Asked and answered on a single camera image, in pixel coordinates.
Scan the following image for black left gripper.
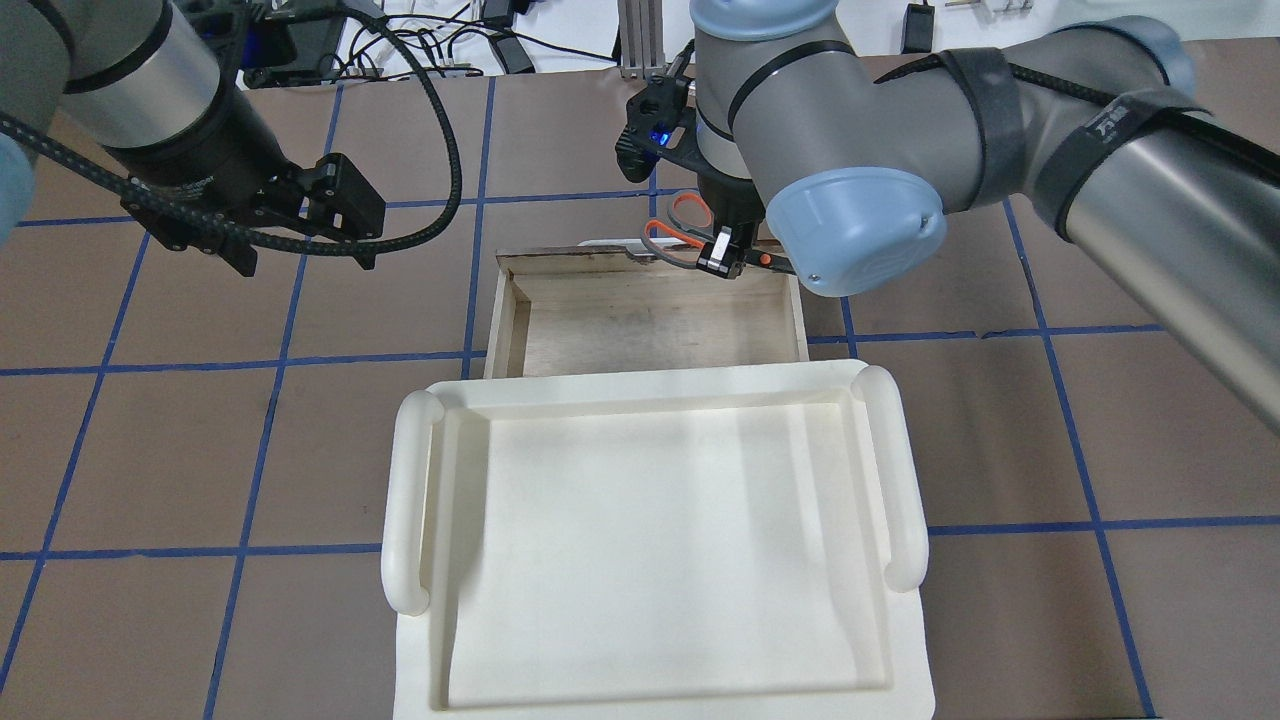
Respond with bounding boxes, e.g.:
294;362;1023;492
125;152;387;277

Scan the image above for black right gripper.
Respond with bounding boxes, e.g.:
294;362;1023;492
698;172;765;279

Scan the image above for grey orange scissors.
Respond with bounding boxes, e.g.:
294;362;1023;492
640;192;795;278

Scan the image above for light wooden drawer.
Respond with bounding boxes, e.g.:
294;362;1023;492
484;243;810;379

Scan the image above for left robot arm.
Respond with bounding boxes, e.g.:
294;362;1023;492
3;1;387;277

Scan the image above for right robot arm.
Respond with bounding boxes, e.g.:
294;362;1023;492
690;1;1279;427

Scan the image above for black power brick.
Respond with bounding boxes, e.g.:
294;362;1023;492
241;1;346;88

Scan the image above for white plastic tray box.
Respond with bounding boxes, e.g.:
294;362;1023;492
381;359;936;719

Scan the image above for black power adapter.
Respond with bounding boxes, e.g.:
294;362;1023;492
900;1;934;55

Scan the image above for black braided cable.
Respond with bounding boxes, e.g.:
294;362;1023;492
0;0;465;251

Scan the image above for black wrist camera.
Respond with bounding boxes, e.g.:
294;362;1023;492
614;76;696;183

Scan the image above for aluminium frame post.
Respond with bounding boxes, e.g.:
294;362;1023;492
617;0;667;79

